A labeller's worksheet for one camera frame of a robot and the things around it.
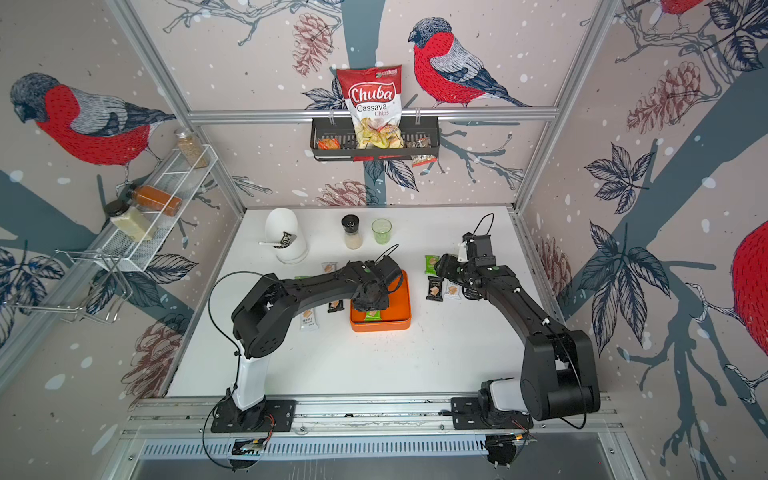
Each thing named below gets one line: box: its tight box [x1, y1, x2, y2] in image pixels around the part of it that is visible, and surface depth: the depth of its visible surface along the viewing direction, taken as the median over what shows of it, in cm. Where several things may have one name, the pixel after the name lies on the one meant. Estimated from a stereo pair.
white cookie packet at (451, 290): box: [442, 278, 462, 299], surface depth 97 cm
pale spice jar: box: [104, 200, 158, 242], surface depth 68 cm
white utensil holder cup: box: [265, 207, 307, 265], surface depth 100 cm
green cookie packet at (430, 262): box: [424, 255, 440, 276], surface depth 106 cm
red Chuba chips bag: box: [336, 65, 405, 149], surface depth 85 cm
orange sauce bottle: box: [132, 185, 183, 217], surface depth 74 cm
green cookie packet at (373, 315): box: [364, 310, 382, 321], surface depth 91 cm
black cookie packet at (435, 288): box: [426, 276, 444, 302], surface depth 97 cm
